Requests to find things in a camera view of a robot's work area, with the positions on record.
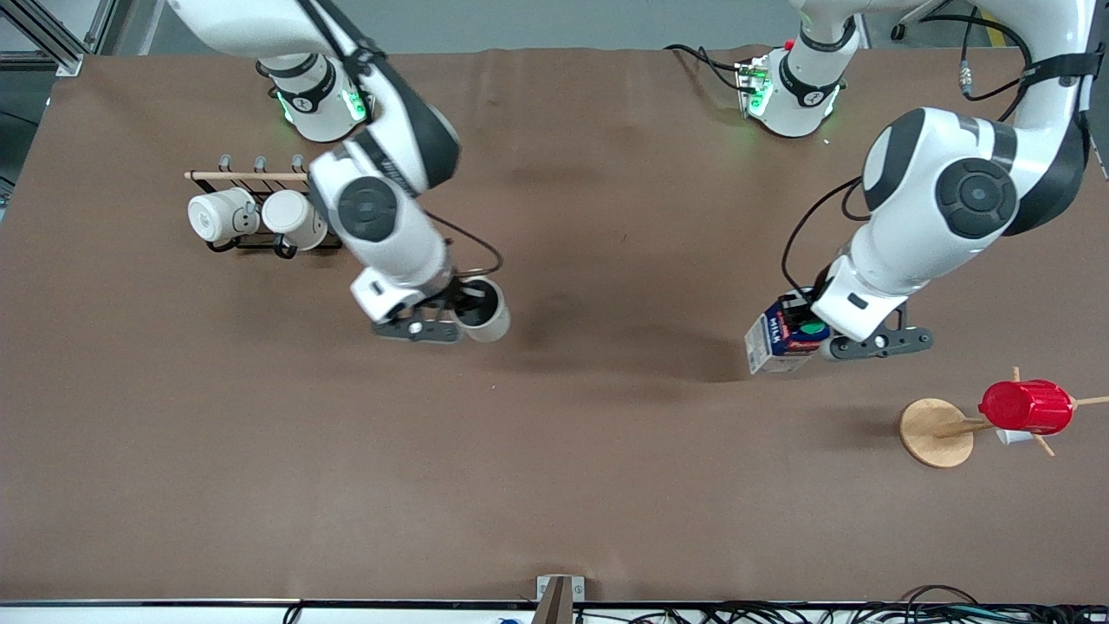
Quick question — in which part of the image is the white mug grey interior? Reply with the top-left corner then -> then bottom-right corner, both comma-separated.
450,276 -> 512,344

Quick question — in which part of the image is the blue milk carton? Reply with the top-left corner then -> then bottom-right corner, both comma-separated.
744,289 -> 834,376

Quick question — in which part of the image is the red plastic cup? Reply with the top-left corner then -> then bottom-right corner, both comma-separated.
978,379 -> 1076,437

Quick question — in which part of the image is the wooden mug tree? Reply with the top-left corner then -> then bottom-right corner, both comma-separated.
898,366 -> 1109,470

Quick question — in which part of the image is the office chair caster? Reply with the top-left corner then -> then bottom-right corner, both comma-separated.
891,0 -> 943,42

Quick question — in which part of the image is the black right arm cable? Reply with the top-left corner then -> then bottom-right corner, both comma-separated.
423,211 -> 505,280

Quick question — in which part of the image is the white mug with black handle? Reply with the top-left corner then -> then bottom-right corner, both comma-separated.
261,189 -> 329,259

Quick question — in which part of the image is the black wire mug rack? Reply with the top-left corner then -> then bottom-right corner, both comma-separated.
184,153 -> 347,260

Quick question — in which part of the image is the white mug with grey handle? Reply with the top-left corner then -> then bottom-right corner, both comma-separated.
187,187 -> 260,246

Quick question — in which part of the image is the black base cable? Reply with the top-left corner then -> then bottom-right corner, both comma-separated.
663,42 -> 748,93

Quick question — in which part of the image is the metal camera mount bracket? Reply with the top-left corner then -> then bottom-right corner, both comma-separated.
535,574 -> 587,624

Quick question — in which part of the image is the black cable bundle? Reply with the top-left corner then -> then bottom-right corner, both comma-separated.
598,584 -> 1109,624

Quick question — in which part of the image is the aluminium frame profile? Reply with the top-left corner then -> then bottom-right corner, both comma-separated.
0,0 -> 118,79

